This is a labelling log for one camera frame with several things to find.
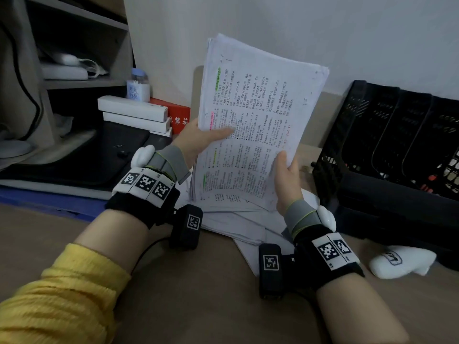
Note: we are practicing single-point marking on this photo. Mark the yellow knit sleeve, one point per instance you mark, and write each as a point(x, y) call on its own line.
point(57, 300)

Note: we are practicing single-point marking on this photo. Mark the stack of printed paper sheets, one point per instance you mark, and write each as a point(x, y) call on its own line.
point(258, 114)

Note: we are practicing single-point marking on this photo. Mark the white round base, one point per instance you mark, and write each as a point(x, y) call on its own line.
point(14, 149)

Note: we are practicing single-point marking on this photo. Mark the loose white papers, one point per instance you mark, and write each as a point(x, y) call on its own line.
point(247, 227)

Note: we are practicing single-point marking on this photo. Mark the person's left hand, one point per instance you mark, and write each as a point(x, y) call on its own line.
point(190, 137)

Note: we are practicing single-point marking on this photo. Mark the black mesh file rack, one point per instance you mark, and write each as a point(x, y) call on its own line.
point(391, 168)

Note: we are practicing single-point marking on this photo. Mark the black wrist camera with marker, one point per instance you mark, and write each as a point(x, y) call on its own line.
point(187, 227)
point(270, 270)

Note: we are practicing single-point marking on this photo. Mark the white plastic device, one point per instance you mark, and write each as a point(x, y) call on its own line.
point(405, 263)

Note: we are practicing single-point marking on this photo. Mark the black flat pad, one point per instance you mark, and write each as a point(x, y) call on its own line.
point(89, 157)

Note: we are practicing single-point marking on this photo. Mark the person's right hand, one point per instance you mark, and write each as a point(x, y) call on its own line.
point(288, 186)

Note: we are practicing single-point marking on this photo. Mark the person's left forearm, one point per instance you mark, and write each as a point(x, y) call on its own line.
point(89, 268)

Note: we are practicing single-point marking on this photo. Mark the grey wooden shelf unit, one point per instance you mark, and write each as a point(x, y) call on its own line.
point(86, 35)

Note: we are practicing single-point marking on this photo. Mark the person's left thumb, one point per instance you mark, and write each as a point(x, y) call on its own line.
point(220, 133)

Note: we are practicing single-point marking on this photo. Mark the person's right thumb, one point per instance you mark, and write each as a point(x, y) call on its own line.
point(282, 162)

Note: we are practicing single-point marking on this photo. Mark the blue folder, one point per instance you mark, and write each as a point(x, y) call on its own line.
point(46, 204)

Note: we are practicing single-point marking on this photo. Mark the long white box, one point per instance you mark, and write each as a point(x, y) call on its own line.
point(136, 123)
point(132, 108)

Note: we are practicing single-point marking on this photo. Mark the small bottle with blue cap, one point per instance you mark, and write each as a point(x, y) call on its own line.
point(138, 87)

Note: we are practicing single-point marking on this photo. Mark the white flat device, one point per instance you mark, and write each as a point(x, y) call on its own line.
point(62, 69)

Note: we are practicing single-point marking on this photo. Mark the red box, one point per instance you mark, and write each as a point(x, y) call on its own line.
point(179, 114)

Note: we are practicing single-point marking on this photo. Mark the person's right forearm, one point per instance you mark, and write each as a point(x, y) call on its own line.
point(358, 308)

